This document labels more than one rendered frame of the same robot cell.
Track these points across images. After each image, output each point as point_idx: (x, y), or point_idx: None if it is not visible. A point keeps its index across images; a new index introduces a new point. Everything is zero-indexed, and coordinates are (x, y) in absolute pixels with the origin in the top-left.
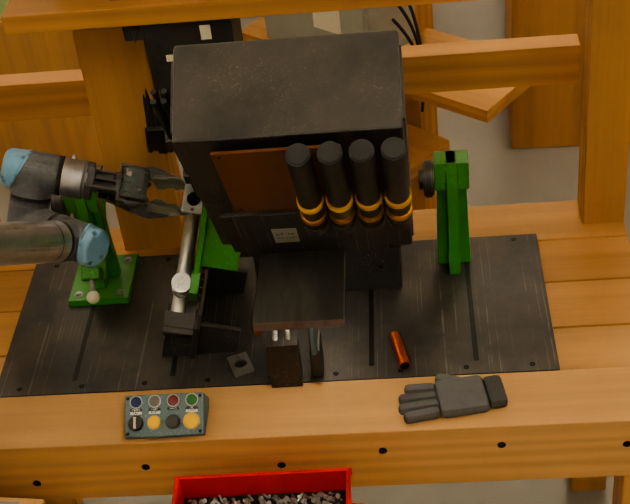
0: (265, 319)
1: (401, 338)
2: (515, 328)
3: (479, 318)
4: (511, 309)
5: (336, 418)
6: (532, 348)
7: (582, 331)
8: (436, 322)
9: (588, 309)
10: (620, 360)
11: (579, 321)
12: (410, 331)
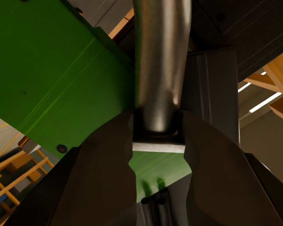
0: (39, 147)
1: (79, 7)
2: (113, 19)
3: (112, 7)
4: (123, 7)
5: None
6: (106, 32)
7: (121, 20)
8: (100, 2)
9: (133, 10)
10: (113, 36)
11: (126, 15)
12: (86, 3)
